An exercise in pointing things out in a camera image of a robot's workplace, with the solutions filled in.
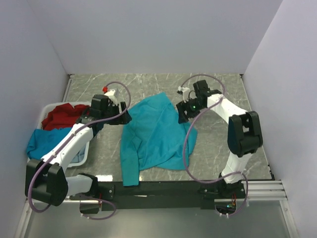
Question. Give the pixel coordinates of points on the teal t shirt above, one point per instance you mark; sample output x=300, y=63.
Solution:
x=43, y=141
x=154, y=138

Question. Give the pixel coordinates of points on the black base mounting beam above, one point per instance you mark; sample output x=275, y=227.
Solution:
x=170, y=194

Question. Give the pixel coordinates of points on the white plastic laundry basket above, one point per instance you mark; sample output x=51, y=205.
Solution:
x=50, y=107

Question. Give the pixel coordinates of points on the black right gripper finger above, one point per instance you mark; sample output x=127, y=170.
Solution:
x=180, y=109
x=183, y=117

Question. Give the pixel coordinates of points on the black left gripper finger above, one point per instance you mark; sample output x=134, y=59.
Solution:
x=123, y=109
x=125, y=118

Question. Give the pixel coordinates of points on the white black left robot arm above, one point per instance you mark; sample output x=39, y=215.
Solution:
x=45, y=178

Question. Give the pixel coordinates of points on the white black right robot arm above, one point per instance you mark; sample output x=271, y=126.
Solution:
x=244, y=135

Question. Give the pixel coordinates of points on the teal t shirt in basket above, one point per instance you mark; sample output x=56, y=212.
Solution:
x=43, y=141

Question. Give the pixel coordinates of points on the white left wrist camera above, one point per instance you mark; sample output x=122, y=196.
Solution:
x=112, y=94

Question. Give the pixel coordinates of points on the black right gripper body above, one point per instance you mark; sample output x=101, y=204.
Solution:
x=193, y=106

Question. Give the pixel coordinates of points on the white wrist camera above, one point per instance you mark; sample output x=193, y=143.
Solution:
x=184, y=91
x=112, y=94

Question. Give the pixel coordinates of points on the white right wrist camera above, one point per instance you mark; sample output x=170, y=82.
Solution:
x=184, y=91

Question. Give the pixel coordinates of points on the light blue garment in basket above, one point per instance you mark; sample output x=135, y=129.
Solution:
x=81, y=157

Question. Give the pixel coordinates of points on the red t shirt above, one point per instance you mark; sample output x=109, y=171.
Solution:
x=63, y=116

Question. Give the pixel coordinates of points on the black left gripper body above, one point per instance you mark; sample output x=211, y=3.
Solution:
x=113, y=110

